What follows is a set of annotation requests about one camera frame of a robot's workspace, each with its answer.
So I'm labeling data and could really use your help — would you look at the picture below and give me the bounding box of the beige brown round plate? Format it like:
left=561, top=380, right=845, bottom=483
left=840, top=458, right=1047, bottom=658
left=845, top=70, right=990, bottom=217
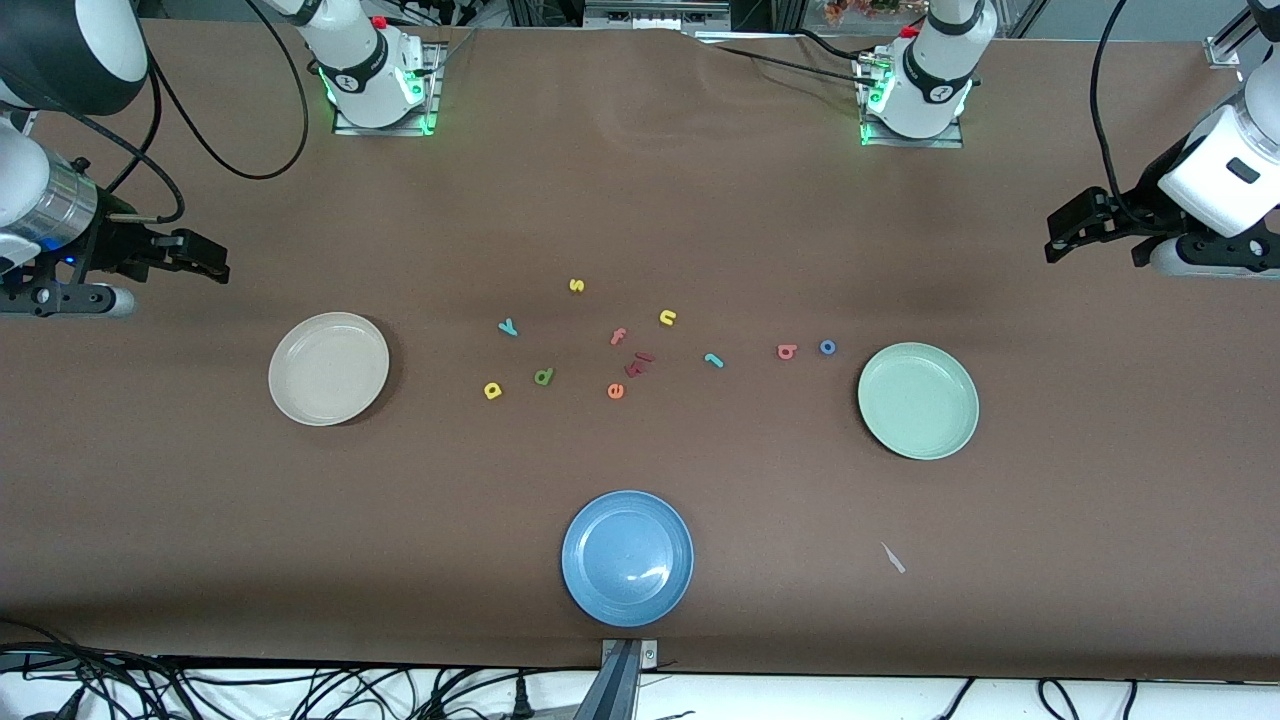
left=268, top=312, right=391, bottom=427

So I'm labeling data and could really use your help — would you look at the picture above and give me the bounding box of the aluminium profile bar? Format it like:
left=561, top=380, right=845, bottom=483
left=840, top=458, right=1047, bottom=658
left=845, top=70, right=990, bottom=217
left=1205, top=0, right=1261, bottom=69

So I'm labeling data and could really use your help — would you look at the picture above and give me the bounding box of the light green round plate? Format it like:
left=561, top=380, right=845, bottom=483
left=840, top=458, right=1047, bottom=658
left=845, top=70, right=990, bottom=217
left=857, top=342, right=981, bottom=461

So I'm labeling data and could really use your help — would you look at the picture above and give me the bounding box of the brown table cover sheet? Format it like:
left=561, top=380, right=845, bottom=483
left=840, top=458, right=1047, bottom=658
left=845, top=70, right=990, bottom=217
left=0, top=18, right=1280, bottom=683

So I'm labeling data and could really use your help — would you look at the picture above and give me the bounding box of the blue round plate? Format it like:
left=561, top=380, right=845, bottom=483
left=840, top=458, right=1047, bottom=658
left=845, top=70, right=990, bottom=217
left=561, top=490, right=695, bottom=629

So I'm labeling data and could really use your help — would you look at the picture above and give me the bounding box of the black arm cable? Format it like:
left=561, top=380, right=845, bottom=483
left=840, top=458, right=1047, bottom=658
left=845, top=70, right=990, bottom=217
left=30, top=0, right=311, bottom=225
left=1088, top=0, right=1191, bottom=233

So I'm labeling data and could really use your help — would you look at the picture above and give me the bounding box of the black cable on cover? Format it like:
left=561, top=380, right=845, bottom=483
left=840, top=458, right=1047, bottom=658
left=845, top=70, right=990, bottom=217
left=700, top=28, right=881, bottom=91

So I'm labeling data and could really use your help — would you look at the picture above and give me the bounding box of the silver frame rail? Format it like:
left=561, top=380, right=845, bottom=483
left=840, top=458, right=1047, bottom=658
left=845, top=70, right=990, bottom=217
left=583, top=0, right=733, bottom=33

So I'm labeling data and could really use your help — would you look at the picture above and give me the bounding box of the grey metal camera post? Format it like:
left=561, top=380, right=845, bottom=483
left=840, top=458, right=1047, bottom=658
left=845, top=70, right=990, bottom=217
left=572, top=638, right=661, bottom=720

